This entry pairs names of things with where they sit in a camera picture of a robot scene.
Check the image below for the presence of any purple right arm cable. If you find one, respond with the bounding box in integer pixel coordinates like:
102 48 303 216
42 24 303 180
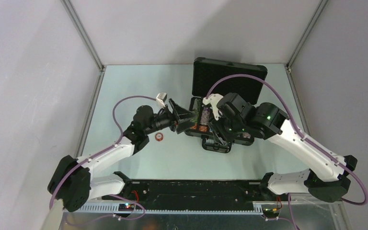
205 74 368 230

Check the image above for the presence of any black poker set case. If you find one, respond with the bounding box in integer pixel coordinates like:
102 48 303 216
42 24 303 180
184 57 268 154

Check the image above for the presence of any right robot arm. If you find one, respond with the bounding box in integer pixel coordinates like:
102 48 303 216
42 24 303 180
202 93 357 203

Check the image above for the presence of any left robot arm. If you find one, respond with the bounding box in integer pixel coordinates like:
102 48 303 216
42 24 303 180
47 99 195 212

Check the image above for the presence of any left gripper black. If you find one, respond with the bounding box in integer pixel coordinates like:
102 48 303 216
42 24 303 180
144 99 198 135

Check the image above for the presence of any dark orange chip stack row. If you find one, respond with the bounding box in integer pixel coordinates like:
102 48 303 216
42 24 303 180
242 133 252 139

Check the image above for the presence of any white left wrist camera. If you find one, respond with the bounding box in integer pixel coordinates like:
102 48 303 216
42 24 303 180
155 92 168 108

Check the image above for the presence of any green chip stack row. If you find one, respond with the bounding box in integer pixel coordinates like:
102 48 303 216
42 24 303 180
190 98 202 130

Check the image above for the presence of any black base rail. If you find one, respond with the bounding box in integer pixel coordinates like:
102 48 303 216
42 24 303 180
119 180 287 211

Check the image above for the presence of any purple chip stack row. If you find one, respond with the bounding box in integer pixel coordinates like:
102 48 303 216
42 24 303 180
198 107 212 133

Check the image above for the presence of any red poker chip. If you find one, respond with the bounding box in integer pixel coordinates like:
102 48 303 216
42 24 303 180
155 132 163 141

